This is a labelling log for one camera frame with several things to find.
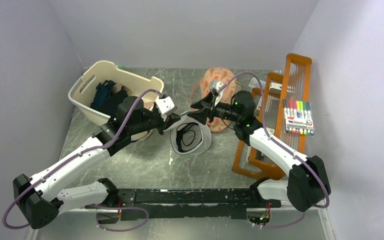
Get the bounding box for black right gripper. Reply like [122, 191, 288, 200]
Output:
[187, 92, 241, 125]

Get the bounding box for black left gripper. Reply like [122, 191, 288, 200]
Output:
[129, 108, 181, 135]

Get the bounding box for black bra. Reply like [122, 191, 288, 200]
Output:
[175, 122, 203, 154]

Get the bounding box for white mesh laundry bag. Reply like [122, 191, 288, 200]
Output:
[168, 110, 212, 155]

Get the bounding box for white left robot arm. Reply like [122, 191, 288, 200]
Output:
[13, 96, 179, 229]

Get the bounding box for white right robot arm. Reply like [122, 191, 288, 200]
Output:
[188, 90, 331, 212]

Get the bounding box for pink floral mesh bag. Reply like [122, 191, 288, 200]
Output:
[189, 67, 238, 133]

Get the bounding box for cream plastic laundry basket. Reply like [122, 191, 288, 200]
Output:
[68, 60, 164, 126]

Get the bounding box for black garment in basket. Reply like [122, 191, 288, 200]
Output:
[98, 89, 129, 116]

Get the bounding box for white paper tag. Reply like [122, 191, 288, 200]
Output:
[248, 77, 260, 89]

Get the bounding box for teal garment in basket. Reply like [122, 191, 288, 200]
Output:
[90, 80, 116, 110]

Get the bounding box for orange wooden rack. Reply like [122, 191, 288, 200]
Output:
[231, 53, 312, 180]

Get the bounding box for pack of coloured markers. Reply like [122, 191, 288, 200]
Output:
[282, 99, 315, 136]

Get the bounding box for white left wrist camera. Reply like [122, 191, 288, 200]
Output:
[155, 96, 178, 116]

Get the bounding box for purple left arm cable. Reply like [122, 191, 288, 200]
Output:
[2, 88, 165, 230]

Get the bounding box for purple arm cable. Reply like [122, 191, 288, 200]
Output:
[216, 71, 331, 229]
[2, 88, 165, 230]

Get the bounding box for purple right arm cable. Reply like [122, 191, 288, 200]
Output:
[216, 71, 331, 229]

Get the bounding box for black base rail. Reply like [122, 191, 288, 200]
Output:
[101, 188, 281, 221]

